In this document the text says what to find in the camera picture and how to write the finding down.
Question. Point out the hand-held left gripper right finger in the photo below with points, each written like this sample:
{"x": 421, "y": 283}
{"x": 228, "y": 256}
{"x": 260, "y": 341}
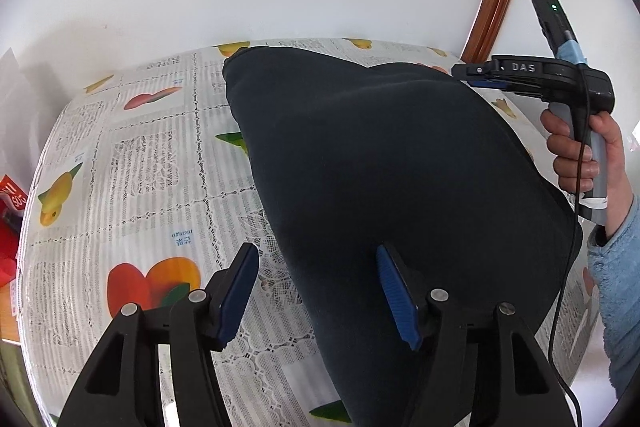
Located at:
{"x": 395, "y": 297}

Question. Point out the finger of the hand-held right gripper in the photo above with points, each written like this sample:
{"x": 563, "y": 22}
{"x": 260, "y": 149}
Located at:
{"x": 475, "y": 74}

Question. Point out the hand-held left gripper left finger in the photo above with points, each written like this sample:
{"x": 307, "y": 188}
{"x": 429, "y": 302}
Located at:
{"x": 235, "y": 297}

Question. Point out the black sweatshirt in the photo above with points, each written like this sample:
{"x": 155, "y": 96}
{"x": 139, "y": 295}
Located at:
{"x": 400, "y": 167}

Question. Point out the person's right forearm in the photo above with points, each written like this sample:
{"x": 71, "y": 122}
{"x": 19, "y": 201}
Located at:
{"x": 622, "y": 297}

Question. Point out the person's right hand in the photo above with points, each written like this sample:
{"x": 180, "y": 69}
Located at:
{"x": 570, "y": 157}

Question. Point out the fruit print lace tablecloth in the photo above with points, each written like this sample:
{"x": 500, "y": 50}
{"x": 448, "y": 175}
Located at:
{"x": 150, "y": 167}

